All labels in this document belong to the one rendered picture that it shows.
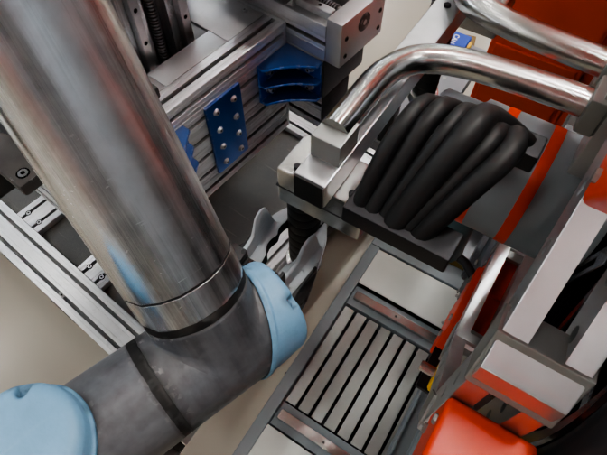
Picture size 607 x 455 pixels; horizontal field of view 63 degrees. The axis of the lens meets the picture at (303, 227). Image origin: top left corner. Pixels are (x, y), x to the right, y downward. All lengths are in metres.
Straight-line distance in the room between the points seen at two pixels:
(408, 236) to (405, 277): 1.01
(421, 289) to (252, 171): 0.56
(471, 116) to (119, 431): 0.30
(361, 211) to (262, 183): 0.99
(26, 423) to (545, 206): 0.47
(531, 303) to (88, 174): 0.27
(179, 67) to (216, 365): 0.66
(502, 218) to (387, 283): 0.84
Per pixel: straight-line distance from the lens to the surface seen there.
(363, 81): 0.43
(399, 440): 1.19
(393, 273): 1.39
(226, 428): 1.33
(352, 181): 0.44
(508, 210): 0.55
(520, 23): 0.53
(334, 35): 0.92
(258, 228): 0.51
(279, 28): 0.98
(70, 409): 0.33
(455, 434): 0.44
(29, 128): 0.27
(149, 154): 0.27
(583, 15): 0.92
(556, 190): 0.55
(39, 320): 1.57
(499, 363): 0.37
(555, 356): 0.37
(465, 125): 0.36
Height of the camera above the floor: 1.30
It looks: 58 degrees down
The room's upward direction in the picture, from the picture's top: straight up
